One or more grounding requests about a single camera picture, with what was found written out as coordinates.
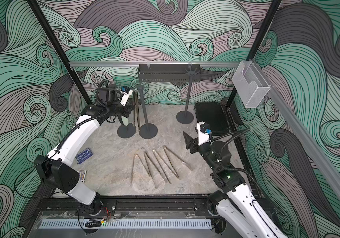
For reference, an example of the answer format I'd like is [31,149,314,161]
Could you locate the dark utensil rack stand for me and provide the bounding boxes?
[176,66,201,125]
[107,83,137,139]
[136,83,158,139]

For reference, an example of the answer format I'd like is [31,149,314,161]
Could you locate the green metal tongs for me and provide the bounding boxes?
[121,116,129,126]

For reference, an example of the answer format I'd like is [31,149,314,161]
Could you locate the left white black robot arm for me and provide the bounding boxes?
[34,85,133,215]

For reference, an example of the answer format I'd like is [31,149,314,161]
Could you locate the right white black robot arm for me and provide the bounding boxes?
[183,131,285,238]

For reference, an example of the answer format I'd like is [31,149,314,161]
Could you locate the black tray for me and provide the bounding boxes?
[194,102,231,136]

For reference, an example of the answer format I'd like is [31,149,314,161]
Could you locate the blue card box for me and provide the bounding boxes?
[75,148,93,164]

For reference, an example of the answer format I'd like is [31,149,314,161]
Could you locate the small card box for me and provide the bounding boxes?
[78,170,87,182]

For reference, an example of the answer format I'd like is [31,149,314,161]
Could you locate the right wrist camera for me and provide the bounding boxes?
[196,122,212,146]

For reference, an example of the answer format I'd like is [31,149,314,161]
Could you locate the black perforated wall shelf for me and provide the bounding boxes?
[138,63,201,83]

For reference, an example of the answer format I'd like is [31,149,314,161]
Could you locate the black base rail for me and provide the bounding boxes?
[37,194,218,217]

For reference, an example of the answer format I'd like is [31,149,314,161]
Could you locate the clear plastic wall bin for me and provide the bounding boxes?
[232,60,270,109]

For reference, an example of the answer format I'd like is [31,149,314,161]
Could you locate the white slotted cable duct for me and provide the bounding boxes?
[38,219,212,230]

